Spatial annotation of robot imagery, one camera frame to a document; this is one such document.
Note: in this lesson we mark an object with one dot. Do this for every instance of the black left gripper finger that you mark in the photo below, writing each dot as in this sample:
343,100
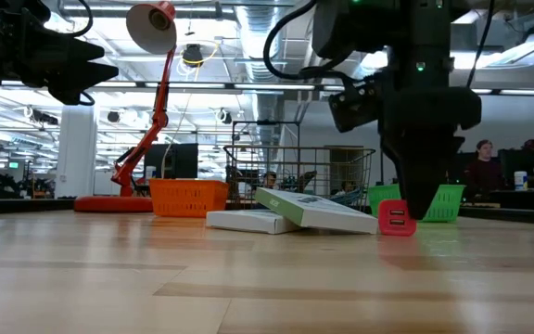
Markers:
86,74
81,51

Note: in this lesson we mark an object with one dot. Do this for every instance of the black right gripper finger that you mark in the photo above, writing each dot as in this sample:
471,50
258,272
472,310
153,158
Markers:
420,176

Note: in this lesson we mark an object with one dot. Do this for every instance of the red USB charger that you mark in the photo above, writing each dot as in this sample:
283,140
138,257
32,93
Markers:
394,222

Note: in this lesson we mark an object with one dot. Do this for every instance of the white box with green side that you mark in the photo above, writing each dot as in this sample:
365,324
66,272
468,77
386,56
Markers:
322,215

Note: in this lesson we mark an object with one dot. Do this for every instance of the plain white box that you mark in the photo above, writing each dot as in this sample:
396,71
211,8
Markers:
248,220

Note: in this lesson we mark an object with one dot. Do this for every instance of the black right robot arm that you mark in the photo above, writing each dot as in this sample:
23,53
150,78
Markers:
427,37

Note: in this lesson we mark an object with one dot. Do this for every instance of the green plastic basket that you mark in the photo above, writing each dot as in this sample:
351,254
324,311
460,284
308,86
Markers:
448,204

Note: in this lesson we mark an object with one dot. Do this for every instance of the black round ceiling fixture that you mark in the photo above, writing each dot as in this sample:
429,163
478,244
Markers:
113,116
224,116

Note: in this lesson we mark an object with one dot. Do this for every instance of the person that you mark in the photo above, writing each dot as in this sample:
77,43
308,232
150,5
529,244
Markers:
270,180
482,174
532,145

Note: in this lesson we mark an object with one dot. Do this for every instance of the white building column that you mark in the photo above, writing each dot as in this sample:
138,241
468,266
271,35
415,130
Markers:
76,153

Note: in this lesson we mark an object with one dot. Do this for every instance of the white wipes canister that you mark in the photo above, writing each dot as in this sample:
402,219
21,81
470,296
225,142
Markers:
520,181

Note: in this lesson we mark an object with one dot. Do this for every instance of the long ceiling light strip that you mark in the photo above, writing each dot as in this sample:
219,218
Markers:
202,86

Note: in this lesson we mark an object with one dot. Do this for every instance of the black background monitor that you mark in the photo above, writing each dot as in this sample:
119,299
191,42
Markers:
179,160

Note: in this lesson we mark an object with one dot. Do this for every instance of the red desk lamp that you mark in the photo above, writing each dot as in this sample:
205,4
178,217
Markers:
114,204

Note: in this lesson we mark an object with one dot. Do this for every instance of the orange plastic basket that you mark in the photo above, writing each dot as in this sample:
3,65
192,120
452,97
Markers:
188,199

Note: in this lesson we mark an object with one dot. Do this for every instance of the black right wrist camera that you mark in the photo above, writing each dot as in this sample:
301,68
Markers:
352,106

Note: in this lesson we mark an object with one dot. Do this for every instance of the black ceiling camera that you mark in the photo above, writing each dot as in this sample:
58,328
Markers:
193,53

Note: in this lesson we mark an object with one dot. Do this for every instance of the silver ventilation duct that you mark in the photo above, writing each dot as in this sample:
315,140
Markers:
261,37

